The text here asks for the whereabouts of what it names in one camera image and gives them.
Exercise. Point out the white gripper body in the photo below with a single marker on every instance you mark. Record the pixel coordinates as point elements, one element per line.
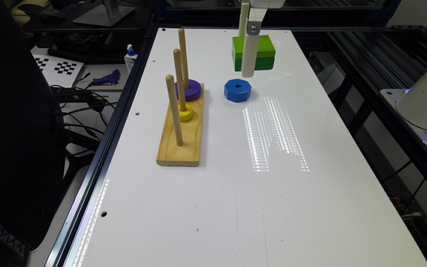
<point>267,4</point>

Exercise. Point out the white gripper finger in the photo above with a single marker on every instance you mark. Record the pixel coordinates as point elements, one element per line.
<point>251,41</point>
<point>243,19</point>

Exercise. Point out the green square block with hole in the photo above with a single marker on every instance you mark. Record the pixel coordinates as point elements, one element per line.
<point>265,54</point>

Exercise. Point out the blue octagonal block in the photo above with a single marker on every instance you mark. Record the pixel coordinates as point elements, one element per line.
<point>237,90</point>

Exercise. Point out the far wooden peg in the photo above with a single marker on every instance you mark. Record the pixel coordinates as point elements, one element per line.
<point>184,60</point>

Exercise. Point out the wooden peg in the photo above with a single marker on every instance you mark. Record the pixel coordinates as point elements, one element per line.
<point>179,78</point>
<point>184,60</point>
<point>174,109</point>

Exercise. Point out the middle wooden peg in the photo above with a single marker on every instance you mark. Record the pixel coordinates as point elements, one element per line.
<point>179,78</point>

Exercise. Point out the near wooden peg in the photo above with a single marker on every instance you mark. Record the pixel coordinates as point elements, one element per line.
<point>174,109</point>

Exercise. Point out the white lotion bottle blue cap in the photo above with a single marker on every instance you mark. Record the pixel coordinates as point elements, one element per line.
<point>130,57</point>

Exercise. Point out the wooden peg base board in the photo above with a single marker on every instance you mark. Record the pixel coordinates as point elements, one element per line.
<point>169,153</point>

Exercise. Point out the blue glue gun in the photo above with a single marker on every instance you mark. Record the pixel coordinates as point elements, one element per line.
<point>112,79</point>

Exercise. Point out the monitor stand base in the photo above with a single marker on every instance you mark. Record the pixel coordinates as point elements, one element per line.
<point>106,14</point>

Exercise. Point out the checkerboard calibration sheet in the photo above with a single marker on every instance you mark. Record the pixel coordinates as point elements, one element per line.
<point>58,71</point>

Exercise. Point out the black office chair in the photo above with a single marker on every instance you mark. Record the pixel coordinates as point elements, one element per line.
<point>33,141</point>

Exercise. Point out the black aluminium frame rail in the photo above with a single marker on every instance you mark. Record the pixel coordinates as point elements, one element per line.
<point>79,223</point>

